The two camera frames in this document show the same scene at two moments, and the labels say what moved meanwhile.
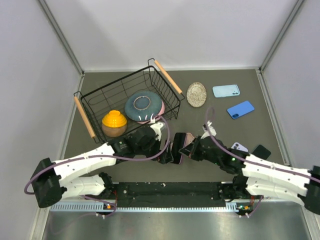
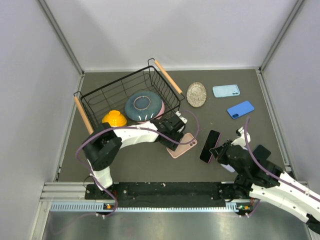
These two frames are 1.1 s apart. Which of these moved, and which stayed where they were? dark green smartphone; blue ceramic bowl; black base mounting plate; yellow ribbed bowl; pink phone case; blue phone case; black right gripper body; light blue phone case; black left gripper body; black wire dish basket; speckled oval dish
Moved: black left gripper body; pink phone case; black right gripper body
Stayed: dark green smartphone; black base mounting plate; speckled oval dish; light blue phone case; yellow ribbed bowl; black wire dish basket; blue phone case; blue ceramic bowl
